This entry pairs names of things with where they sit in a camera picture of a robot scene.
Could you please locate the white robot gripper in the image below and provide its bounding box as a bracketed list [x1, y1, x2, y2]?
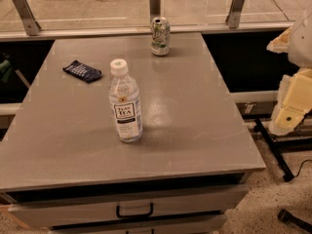
[266, 9, 312, 136]

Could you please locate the clear plastic tea bottle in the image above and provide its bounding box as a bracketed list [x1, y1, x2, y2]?
[108, 58, 142, 142]

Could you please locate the black metal stand leg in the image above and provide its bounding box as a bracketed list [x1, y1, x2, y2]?
[253, 119, 312, 182]

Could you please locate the silver green soda can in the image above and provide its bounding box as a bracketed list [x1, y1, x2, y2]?
[151, 17, 171, 56]

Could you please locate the black object on floor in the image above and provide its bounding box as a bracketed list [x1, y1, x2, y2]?
[278, 210, 312, 234]

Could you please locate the upper white drawer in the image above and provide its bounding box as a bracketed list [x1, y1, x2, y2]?
[9, 184, 248, 227]

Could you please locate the white drawer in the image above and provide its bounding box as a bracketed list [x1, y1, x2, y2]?
[9, 184, 248, 227]
[49, 214, 226, 234]

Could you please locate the white horizontal railing bar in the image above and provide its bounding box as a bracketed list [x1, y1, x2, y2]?
[0, 20, 294, 42]

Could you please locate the lower white drawer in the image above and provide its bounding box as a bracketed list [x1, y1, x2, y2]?
[49, 214, 226, 234]

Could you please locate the dark blue snack packet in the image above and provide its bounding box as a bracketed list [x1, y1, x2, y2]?
[62, 60, 102, 83]

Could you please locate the right metal railing bracket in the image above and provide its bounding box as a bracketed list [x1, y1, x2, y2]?
[225, 0, 245, 28]

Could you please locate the metal railing bracket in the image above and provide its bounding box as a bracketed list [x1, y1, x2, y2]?
[225, 0, 245, 28]
[12, 0, 41, 36]
[149, 0, 161, 20]

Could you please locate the black cable on floor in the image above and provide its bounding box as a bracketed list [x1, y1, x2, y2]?
[293, 159, 312, 177]

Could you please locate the middle metal railing bracket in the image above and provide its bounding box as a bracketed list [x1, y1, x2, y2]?
[149, 0, 161, 20]

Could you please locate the black upper drawer handle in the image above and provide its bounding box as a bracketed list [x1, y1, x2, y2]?
[115, 203, 154, 219]

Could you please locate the left metal railing bracket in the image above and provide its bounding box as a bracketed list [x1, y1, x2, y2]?
[12, 0, 41, 36]

